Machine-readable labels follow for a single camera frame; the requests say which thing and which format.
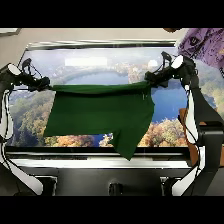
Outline green shorts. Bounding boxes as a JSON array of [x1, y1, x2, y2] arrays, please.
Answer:
[[43, 80, 156, 162]]

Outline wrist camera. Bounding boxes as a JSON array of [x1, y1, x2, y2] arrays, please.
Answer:
[[160, 50, 173, 68], [21, 57, 35, 76]]

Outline purple garment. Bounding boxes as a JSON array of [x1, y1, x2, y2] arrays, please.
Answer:
[[177, 27, 224, 70]]

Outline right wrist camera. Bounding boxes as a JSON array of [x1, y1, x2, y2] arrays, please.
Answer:
[[160, 50, 173, 68]]

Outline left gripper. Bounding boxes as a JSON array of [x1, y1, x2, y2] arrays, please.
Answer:
[[27, 76, 53, 93]]

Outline silver frame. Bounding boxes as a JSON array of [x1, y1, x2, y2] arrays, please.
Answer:
[[0, 150, 202, 197]]

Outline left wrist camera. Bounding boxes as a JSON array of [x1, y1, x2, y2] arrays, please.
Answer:
[[21, 57, 35, 76]]

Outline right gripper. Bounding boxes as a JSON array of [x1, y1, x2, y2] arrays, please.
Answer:
[[144, 68, 175, 89]]

